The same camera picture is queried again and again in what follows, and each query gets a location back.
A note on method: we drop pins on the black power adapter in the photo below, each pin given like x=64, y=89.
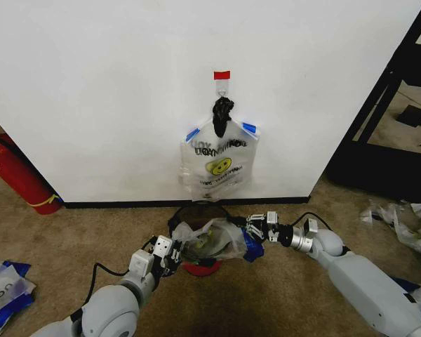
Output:
x=411, y=115

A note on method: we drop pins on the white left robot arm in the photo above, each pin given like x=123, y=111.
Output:
x=108, y=309

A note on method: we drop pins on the black metal shelf frame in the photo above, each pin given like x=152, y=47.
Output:
x=382, y=105

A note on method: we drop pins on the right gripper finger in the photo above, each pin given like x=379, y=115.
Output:
x=257, y=219
x=257, y=234

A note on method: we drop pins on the red tape strip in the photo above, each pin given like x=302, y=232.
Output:
x=221, y=75

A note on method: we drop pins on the clear plastic bin liner bag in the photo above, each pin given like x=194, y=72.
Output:
x=231, y=242

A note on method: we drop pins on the black wall baseboard strip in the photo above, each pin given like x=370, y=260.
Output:
x=182, y=201

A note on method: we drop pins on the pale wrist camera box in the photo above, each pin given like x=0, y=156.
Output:
x=163, y=247
x=272, y=217

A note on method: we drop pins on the black crumpled plastic tie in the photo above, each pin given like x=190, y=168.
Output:
x=221, y=114

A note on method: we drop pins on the clear smiley print garbage bag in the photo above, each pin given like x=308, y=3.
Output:
x=217, y=168

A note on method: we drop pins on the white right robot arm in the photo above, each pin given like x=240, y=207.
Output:
x=358, y=277

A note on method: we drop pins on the black trash bin red base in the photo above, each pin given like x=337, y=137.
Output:
x=200, y=269

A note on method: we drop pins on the clear wall hook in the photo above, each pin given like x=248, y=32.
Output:
x=221, y=86

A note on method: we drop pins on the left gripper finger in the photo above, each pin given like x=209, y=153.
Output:
x=177, y=251
x=173, y=267

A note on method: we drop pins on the red fire extinguisher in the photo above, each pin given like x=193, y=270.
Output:
x=21, y=175

